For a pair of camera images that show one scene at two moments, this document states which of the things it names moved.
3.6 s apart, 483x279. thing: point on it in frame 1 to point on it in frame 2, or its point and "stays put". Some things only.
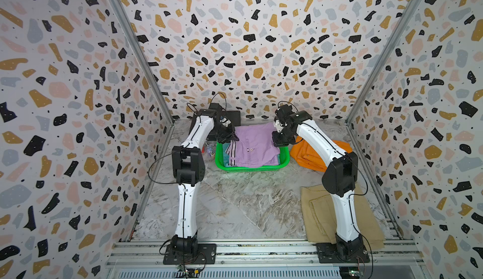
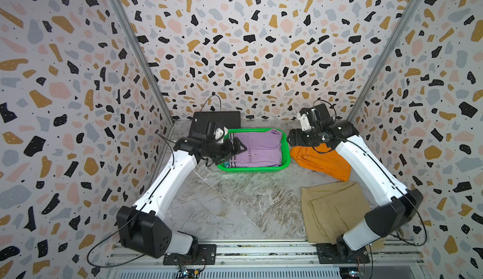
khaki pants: [320, 217] stays put
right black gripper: [276, 143] to [294, 137]
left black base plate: [206, 254] stays put
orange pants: [305, 157] stays put
